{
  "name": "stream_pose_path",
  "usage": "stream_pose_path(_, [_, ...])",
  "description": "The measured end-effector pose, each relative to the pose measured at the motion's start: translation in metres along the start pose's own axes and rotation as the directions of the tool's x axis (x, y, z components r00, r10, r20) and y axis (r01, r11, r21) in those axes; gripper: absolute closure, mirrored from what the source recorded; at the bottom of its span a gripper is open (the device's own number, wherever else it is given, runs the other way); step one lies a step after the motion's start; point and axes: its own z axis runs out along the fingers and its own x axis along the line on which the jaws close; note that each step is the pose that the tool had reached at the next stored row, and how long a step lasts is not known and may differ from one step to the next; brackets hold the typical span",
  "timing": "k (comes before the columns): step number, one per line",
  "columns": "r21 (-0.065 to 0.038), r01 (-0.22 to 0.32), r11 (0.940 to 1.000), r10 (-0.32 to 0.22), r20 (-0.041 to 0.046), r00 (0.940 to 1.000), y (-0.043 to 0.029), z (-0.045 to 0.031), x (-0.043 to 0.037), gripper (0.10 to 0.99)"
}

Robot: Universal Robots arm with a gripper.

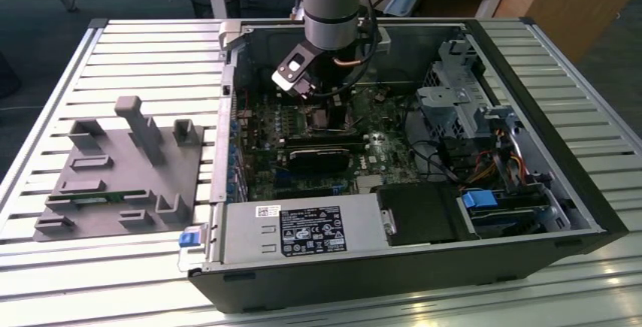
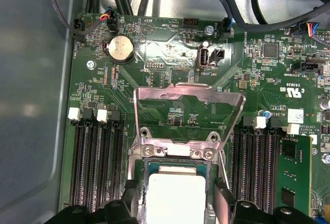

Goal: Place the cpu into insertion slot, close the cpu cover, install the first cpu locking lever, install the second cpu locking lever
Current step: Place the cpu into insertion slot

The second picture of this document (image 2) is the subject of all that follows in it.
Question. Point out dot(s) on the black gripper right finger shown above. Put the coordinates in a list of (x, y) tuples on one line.
[(245, 213)]

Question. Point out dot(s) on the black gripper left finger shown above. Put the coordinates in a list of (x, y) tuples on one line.
[(121, 213)]

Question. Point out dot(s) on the silver square CPU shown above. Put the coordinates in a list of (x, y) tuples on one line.
[(175, 198)]

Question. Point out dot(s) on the black RAM slot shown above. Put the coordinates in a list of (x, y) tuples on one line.
[(88, 167), (268, 177), (102, 167), (116, 162), (252, 172), (75, 167), (238, 167)]

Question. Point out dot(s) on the CPU socket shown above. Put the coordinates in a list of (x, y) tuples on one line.
[(135, 167)]

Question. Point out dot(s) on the green RAM stick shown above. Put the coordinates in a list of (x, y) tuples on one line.
[(296, 172)]

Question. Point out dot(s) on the green motherboard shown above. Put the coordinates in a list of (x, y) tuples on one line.
[(206, 85)]

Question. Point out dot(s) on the internal USB port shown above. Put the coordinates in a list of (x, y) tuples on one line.
[(203, 59)]

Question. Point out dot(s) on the black open PC case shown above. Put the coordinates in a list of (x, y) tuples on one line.
[(31, 79)]

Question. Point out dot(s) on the silver coin cell battery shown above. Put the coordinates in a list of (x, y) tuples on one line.
[(120, 49)]

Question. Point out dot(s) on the metal socket cover frame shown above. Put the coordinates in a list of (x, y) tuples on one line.
[(180, 92)]

